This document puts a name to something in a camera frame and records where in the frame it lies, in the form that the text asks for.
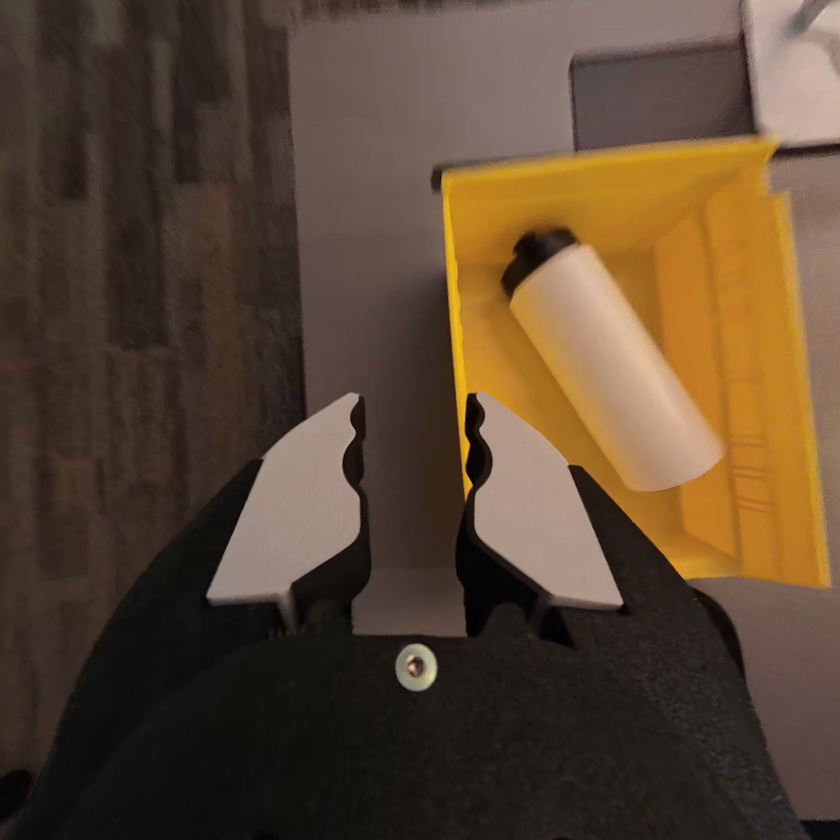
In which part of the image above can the metal stand bracket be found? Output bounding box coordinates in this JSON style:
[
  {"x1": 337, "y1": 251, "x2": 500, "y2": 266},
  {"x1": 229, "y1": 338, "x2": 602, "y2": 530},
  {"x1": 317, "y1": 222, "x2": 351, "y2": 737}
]
[{"x1": 784, "y1": 0, "x2": 831, "y2": 37}]

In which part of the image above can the white stand base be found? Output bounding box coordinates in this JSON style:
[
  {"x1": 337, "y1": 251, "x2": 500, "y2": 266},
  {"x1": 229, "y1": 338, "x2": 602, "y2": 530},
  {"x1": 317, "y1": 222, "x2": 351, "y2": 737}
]
[{"x1": 740, "y1": 0, "x2": 840, "y2": 151}]

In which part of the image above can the white plastic bottle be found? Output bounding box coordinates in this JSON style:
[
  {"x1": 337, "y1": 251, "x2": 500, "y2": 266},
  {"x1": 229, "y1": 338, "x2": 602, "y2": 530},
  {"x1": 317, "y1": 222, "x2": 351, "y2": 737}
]
[{"x1": 508, "y1": 241, "x2": 727, "y2": 493}]

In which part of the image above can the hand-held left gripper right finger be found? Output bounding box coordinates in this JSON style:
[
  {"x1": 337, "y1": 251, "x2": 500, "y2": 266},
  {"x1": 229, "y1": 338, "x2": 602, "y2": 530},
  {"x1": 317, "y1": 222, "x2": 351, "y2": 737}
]
[{"x1": 456, "y1": 391, "x2": 626, "y2": 637}]

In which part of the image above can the black bottle lid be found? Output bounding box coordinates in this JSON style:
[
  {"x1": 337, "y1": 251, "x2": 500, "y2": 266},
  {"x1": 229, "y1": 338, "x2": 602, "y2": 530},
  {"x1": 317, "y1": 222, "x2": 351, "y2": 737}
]
[{"x1": 500, "y1": 226, "x2": 580, "y2": 298}]

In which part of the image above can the yellow plastic bin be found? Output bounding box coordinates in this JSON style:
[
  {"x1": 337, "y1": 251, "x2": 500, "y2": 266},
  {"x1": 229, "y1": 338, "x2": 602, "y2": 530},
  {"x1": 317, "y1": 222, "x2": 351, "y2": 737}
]
[{"x1": 440, "y1": 135, "x2": 832, "y2": 589}]

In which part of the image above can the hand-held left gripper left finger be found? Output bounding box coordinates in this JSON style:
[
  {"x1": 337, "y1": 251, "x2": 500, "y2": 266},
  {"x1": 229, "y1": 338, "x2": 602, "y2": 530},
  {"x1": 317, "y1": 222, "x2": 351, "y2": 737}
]
[{"x1": 205, "y1": 392, "x2": 372, "y2": 634}]

